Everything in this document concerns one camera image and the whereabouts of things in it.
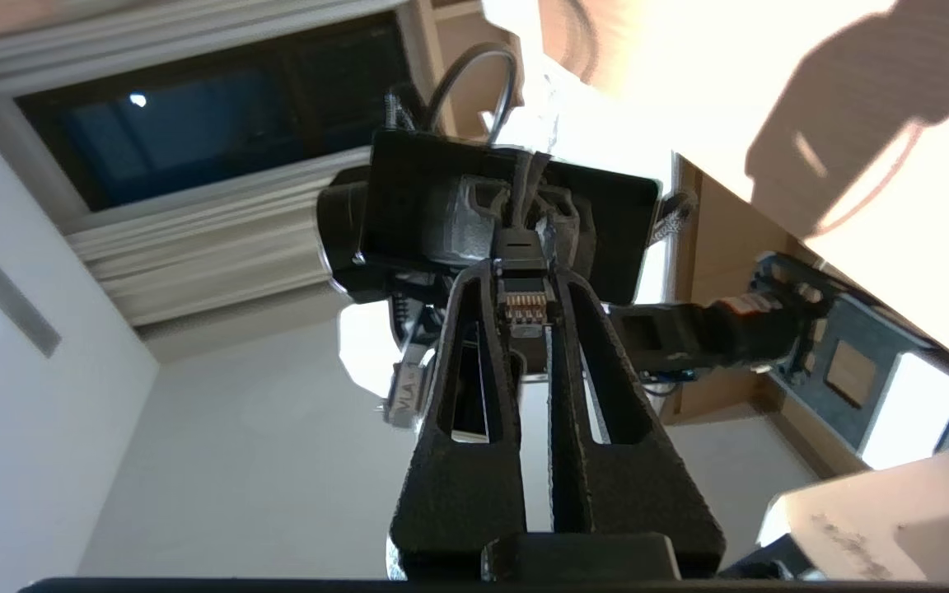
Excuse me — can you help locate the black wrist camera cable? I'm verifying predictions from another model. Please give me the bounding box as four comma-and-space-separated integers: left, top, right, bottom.
423, 43, 525, 145

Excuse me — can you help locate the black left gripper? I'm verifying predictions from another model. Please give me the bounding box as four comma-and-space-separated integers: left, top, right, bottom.
359, 130, 661, 307

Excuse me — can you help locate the pale pleated curtain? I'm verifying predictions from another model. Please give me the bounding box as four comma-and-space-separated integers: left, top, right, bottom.
67, 148, 376, 329

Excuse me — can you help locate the black ethernet cable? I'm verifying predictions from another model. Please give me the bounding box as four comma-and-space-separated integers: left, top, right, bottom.
493, 152, 556, 340

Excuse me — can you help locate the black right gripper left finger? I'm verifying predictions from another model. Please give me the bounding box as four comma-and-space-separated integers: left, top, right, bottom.
390, 259, 526, 551

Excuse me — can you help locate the dark glass window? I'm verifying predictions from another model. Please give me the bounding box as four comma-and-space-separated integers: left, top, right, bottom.
13, 12, 409, 213

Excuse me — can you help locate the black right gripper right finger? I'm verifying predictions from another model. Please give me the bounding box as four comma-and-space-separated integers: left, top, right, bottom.
547, 264, 727, 563

